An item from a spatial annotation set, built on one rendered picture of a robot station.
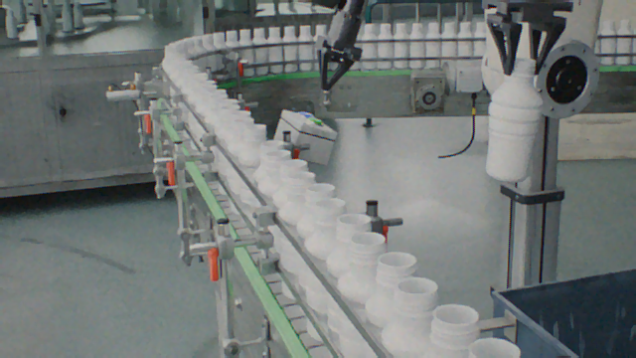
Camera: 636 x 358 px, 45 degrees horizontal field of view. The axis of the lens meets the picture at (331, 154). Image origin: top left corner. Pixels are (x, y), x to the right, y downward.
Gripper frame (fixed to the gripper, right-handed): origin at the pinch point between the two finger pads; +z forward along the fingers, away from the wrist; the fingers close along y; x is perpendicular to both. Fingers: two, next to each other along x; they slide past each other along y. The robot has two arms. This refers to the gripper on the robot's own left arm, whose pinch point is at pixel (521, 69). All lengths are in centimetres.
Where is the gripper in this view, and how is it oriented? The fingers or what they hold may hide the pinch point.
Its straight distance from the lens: 107.7
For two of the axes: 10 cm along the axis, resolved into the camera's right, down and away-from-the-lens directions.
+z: -0.2, 9.6, 2.8
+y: 9.7, -0.6, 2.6
